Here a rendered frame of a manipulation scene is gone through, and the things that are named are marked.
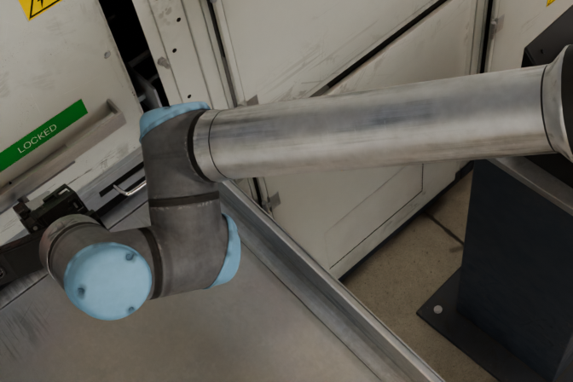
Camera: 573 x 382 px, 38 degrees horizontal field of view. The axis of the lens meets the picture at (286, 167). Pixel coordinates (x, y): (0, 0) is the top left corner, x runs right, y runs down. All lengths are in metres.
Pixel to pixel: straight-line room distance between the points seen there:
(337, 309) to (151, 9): 0.54
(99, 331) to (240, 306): 0.23
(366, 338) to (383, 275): 1.01
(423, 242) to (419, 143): 1.51
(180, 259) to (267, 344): 0.33
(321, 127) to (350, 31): 0.69
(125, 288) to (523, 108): 0.49
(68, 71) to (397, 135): 0.59
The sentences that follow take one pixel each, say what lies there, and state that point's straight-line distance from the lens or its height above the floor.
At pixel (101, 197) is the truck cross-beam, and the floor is 0.89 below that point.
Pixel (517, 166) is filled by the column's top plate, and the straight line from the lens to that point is 1.58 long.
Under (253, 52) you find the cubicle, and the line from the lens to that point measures 1.39.
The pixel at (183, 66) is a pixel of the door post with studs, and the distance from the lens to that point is 1.33.
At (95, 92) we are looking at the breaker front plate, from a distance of 1.31.
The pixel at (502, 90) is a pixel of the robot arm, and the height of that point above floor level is 1.42.
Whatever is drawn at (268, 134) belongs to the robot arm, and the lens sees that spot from 0.92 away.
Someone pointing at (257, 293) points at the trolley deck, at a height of 0.85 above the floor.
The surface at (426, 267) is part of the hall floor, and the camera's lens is 2.30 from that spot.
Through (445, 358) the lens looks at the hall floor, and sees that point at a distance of 2.19.
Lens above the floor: 2.03
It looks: 54 degrees down
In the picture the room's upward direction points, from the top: 11 degrees counter-clockwise
